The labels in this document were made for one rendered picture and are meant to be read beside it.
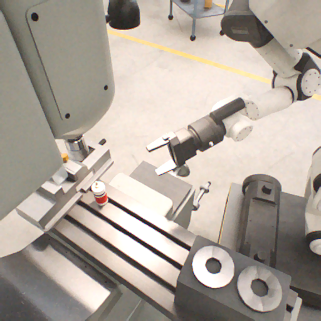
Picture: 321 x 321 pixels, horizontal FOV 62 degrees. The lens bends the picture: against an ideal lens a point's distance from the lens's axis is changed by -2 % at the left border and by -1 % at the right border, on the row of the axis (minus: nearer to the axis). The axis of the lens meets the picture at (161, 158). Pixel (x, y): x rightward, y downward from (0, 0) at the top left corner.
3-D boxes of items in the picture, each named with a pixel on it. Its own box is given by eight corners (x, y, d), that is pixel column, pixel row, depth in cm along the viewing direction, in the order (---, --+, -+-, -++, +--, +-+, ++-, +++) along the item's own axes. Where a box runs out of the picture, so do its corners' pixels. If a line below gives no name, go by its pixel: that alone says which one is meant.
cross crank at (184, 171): (173, 165, 149) (175, 150, 140) (192, 174, 145) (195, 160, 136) (158, 185, 140) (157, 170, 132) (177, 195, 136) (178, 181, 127)
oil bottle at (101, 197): (101, 194, 94) (95, 174, 86) (110, 199, 93) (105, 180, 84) (93, 202, 92) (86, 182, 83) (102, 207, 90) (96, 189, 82)
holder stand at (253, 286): (190, 262, 78) (197, 231, 63) (266, 298, 72) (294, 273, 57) (173, 302, 71) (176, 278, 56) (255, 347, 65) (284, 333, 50)
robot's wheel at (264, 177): (274, 200, 151) (287, 178, 136) (274, 207, 148) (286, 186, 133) (239, 190, 155) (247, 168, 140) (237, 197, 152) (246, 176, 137)
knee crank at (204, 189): (204, 181, 153) (205, 174, 149) (214, 185, 151) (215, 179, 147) (185, 209, 141) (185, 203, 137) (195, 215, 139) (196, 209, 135)
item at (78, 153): (88, 161, 64) (83, 145, 60) (68, 162, 64) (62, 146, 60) (90, 147, 67) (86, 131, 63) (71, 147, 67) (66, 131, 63)
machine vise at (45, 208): (85, 147, 109) (79, 127, 100) (115, 162, 104) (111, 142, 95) (15, 213, 89) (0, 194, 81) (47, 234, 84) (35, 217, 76)
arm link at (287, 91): (249, 116, 87) (293, 98, 92) (273, 121, 78) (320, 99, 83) (243, 84, 83) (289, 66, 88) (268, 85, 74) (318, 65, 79)
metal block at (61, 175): (55, 168, 91) (49, 157, 86) (68, 175, 89) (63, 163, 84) (44, 179, 88) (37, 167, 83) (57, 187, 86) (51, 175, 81)
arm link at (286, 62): (296, 69, 92) (257, 25, 81) (332, 68, 80) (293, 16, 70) (279, 98, 92) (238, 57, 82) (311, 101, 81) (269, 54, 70)
